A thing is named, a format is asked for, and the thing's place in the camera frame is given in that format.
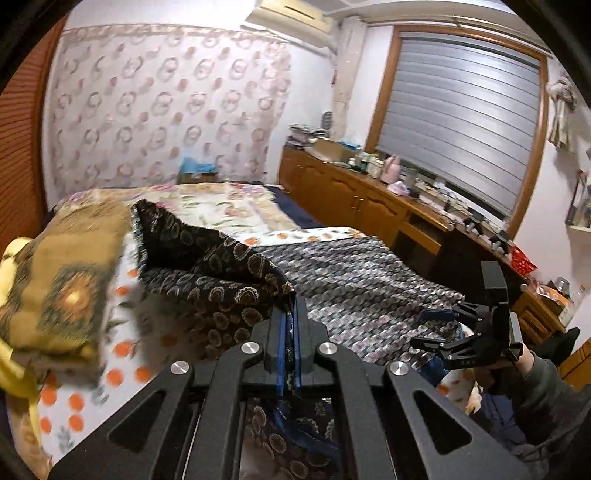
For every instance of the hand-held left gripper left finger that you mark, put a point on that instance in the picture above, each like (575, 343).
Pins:
(281, 360)

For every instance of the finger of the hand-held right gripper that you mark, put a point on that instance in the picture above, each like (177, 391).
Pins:
(461, 353)
(438, 315)

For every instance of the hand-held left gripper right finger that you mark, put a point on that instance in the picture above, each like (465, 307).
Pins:
(297, 360)

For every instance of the black paisley garment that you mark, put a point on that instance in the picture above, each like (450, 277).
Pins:
(212, 272)

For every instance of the person's right forearm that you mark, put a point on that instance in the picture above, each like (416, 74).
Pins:
(545, 397)

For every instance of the stack of folded clothes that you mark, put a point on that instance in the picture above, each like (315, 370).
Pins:
(307, 136)

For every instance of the red box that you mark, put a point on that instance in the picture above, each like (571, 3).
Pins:
(524, 261)

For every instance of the glass jar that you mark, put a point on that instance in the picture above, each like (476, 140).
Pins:
(562, 286)

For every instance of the pink tissue holder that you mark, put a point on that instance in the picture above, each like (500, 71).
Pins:
(399, 189)

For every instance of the long wooden cabinet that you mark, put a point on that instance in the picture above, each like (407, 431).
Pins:
(351, 194)

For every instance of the dark blue mattress sheet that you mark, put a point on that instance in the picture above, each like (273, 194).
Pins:
(295, 207)

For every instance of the pink kettle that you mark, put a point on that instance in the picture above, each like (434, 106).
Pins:
(391, 170)

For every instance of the row of bottles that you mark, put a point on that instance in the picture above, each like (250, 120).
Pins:
(367, 164)

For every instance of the floral blanket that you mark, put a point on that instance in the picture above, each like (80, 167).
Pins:
(207, 207)

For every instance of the grey window blind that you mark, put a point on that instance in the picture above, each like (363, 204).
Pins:
(457, 124)

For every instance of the open cardboard box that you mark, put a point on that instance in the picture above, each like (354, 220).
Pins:
(334, 150)

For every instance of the blue item on box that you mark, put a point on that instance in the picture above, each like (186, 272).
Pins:
(198, 168)

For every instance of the hanging cloth doll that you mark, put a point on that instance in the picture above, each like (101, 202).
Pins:
(561, 115)

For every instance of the small grey fan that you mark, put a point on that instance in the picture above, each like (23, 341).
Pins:
(327, 121)

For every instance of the mustard patterned folded cloth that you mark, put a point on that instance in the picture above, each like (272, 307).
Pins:
(69, 286)

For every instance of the cream window curtain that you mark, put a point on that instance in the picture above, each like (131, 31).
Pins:
(346, 78)

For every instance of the yellow plush toy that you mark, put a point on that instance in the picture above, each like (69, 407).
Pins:
(14, 378)

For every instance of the cream air conditioner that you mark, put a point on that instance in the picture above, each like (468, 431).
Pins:
(291, 18)

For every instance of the wooden louvered wardrobe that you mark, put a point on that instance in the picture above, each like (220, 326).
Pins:
(23, 138)

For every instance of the white wall shelf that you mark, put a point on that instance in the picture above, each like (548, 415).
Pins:
(581, 203)

